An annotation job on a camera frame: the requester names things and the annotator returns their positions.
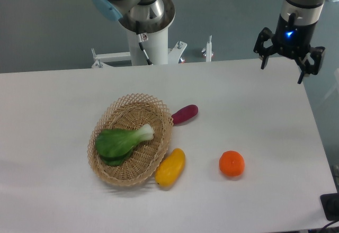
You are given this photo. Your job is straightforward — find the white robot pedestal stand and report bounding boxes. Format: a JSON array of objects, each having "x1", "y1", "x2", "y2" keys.
[{"x1": 91, "y1": 0, "x2": 215, "y2": 69}]

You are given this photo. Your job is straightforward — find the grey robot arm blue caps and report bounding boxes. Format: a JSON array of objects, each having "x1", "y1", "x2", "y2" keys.
[{"x1": 92, "y1": 0, "x2": 325, "y2": 78}]

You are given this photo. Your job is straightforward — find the black device at table edge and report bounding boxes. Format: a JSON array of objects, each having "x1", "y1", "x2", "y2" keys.
[{"x1": 320, "y1": 193, "x2": 338, "y2": 221}]

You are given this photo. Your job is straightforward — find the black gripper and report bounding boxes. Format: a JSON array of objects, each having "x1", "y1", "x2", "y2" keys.
[{"x1": 253, "y1": 16, "x2": 326, "y2": 84}]

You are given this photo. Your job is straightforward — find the green bok choy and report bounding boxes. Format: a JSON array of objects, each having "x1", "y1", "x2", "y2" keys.
[{"x1": 95, "y1": 124, "x2": 155, "y2": 166}]

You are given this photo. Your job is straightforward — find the purple sweet potato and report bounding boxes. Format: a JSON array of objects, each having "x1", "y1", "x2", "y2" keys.
[{"x1": 172, "y1": 104, "x2": 199, "y2": 125}]

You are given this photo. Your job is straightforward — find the yellow mango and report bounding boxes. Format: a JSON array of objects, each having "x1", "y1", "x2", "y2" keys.
[{"x1": 155, "y1": 148, "x2": 186, "y2": 187}]

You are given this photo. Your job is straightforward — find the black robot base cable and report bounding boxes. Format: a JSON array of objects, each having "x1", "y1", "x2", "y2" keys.
[{"x1": 135, "y1": 20, "x2": 154, "y2": 66}]

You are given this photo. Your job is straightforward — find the orange fruit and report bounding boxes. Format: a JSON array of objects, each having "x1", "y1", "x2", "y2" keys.
[{"x1": 219, "y1": 150, "x2": 245, "y2": 177}]

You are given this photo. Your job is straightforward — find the woven wicker basket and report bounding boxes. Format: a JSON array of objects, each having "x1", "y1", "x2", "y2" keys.
[{"x1": 87, "y1": 94, "x2": 173, "y2": 186}]

